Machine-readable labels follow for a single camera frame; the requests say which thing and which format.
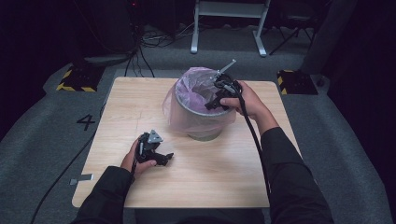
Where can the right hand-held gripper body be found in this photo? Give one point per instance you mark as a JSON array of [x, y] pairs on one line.
[[229, 87]]

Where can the grey tape piece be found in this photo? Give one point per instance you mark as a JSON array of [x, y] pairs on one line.
[[82, 178]]

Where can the pink plastic bag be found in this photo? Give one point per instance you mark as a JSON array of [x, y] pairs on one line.
[[183, 121]]

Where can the grey curtain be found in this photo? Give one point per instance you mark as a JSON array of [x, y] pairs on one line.
[[330, 34]]

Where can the green bucket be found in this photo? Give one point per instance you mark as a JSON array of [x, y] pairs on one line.
[[204, 137]]

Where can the person's right hand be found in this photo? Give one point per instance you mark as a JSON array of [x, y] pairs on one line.
[[249, 102]]

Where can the black yellow striped base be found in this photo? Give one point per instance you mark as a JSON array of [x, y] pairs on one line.
[[297, 82], [81, 79]]

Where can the black tripod stand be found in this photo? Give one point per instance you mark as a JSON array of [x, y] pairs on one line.
[[294, 31]]

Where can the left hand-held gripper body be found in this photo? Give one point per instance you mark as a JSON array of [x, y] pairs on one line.
[[148, 149]]

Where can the white metal stand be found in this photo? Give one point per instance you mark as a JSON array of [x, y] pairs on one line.
[[230, 8]]

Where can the person's left hand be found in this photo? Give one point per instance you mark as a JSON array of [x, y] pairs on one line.
[[130, 160]]

